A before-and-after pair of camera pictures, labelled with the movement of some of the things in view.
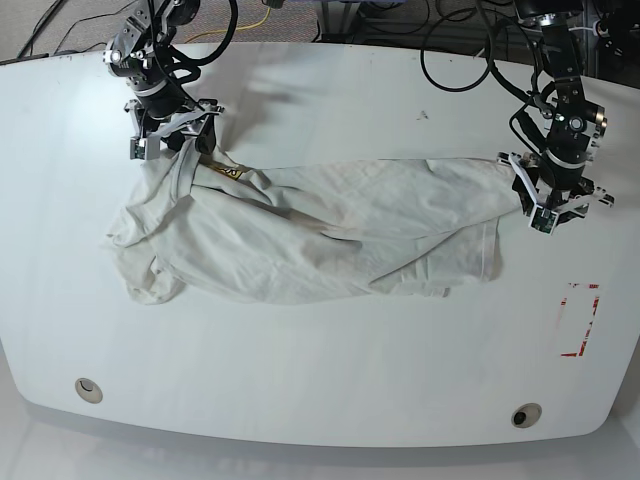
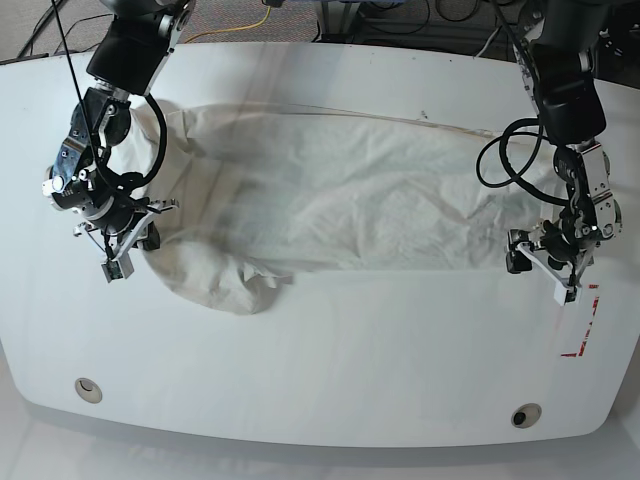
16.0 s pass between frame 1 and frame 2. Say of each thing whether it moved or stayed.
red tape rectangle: stayed
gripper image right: moved
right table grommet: stayed
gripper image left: moved
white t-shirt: moved
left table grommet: stayed
